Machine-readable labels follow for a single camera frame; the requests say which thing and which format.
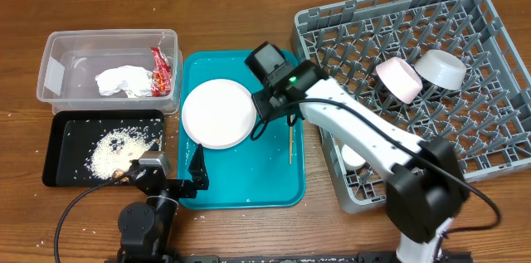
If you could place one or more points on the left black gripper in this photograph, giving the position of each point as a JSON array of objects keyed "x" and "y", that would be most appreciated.
[{"x": 199, "y": 180}]

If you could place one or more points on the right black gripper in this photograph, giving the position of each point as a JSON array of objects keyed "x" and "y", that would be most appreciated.
[{"x": 263, "y": 103}]

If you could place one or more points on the wooden chopstick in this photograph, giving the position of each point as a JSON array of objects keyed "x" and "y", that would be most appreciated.
[{"x": 291, "y": 138}]

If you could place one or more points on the large white plate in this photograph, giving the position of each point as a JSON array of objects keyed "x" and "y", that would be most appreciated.
[{"x": 218, "y": 114}]

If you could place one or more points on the white paper cup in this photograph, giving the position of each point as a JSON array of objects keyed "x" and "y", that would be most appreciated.
[{"x": 351, "y": 160}]

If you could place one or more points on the red snack wrapper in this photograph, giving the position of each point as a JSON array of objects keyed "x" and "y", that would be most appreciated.
[{"x": 161, "y": 74}]

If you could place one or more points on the white napkin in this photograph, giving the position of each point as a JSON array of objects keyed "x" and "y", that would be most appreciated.
[{"x": 134, "y": 81}]

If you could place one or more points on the small pink bowl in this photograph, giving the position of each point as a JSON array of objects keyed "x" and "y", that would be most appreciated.
[{"x": 400, "y": 79}]

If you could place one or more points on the grey metal bowl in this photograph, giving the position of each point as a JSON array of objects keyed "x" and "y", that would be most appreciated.
[{"x": 441, "y": 69}]

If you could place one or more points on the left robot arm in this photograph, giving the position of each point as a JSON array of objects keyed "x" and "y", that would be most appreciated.
[{"x": 146, "y": 226}]

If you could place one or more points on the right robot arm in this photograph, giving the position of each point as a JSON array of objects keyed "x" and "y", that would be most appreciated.
[{"x": 424, "y": 185}]

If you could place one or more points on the grey dishwasher rack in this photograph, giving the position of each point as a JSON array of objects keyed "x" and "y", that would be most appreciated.
[{"x": 487, "y": 120}]

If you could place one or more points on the teal serving tray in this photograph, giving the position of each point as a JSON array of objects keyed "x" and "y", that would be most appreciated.
[{"x": 252, "y": 173}]

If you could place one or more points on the brown food scrap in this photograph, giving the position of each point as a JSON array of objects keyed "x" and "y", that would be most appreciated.
[{"x": 118, "y": 173}]

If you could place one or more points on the spilled white rice pile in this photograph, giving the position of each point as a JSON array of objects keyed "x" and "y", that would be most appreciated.
[{"x": 117, "y": 148}]

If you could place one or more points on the black plastic tray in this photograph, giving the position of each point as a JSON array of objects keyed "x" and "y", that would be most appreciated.
[{"x": 74, "y": 132}]

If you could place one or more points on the clear plastic bin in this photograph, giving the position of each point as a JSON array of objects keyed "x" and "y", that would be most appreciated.
[{"x": 72, "y": 59}]

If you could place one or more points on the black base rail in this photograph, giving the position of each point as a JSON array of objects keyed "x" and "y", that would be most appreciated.
[{"x": 361, "y": 257}]

